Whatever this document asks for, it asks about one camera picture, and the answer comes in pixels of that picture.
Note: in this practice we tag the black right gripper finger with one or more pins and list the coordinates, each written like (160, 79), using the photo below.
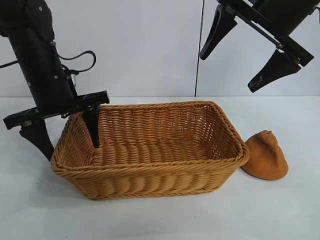
(275, 67)
(221, 25)

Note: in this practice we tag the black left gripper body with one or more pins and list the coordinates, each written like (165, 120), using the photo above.
(45, 82)

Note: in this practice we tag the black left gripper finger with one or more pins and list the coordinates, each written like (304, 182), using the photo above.
(93, 125)
(37, 135)

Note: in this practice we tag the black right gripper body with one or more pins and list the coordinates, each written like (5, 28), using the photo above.
(277, 15)

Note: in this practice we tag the tan woven wicker basket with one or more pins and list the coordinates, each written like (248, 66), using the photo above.
(150, 170)

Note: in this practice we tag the orange-brown bread roll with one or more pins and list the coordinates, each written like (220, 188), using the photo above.
(267, 162)

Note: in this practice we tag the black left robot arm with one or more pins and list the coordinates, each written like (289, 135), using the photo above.
(22, 12)

